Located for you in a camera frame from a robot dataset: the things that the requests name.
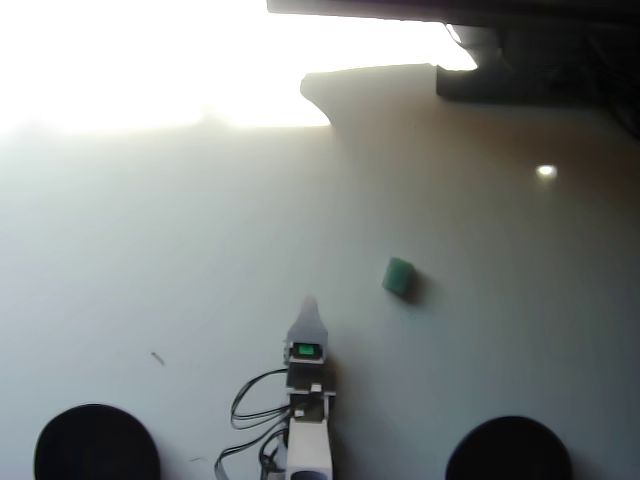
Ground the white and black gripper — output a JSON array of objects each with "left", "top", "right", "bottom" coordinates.
[{"left": 281, "top": 294, "right": 332, "bottom": 392}]

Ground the small blue-green cube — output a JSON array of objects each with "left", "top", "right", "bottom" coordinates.
[{"left": 381, "top": 256, "right": 417, "bottom": 297}]

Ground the round black bowl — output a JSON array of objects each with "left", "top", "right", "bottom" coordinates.
[
  {"left": 444, "top": 415, "right": 574, "bottom": 480},
  {"left": 33, "top": 403, "right": 162, "bottom": 480}
]

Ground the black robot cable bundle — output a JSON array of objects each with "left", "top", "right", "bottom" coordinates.
[{"left": 214, "top": 367, "right": 292, "bottom": 480}]

